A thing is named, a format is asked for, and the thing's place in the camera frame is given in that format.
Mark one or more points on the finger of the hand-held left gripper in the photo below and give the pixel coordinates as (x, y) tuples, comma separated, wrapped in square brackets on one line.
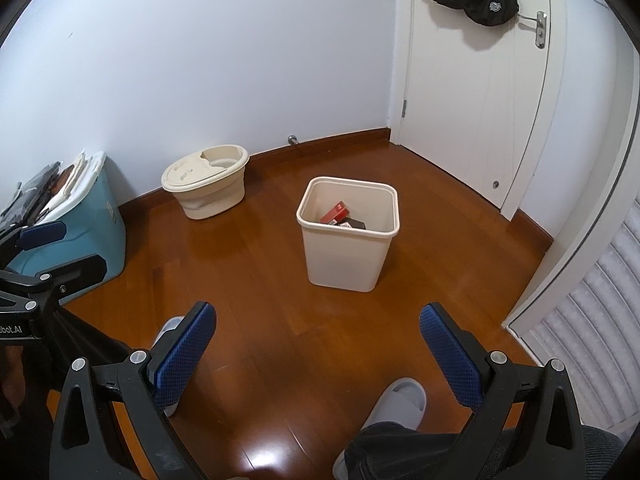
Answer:
[(45, 234), (80, 271)]

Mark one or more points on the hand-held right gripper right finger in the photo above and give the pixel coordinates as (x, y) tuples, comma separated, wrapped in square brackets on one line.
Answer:
[(450, 355)]

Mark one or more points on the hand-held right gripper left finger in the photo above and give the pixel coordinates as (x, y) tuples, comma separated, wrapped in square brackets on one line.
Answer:
[(185, 355)]

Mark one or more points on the beige plastic waste bin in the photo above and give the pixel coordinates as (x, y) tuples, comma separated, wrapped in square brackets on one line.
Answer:
[(345, 260)]

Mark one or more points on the red box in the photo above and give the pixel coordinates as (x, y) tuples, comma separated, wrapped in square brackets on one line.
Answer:
[(334, 213)]

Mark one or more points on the person's left hand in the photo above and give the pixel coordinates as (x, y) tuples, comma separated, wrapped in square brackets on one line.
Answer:
[(11, 375)]

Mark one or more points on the grey slipper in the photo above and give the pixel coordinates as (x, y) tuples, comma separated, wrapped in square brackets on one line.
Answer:
[(170, 327), (400, 402)]

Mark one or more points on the black cloth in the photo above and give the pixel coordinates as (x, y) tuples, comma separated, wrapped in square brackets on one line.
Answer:
[(30, 195)]

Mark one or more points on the blue storage box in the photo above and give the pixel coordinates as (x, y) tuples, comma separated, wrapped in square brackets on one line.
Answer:
[(95, 230)]

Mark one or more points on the white cloth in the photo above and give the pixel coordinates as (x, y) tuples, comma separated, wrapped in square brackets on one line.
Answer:
[(70, 180)]

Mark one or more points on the person's right leg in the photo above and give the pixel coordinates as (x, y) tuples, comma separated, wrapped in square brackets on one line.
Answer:
[(400, 450)]

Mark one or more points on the white louvered door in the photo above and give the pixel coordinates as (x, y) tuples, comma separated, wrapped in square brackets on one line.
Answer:
[(585, 320)]

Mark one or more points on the beige mop bucket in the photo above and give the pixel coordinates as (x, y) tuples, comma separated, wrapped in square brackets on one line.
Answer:
[(205, 185)]

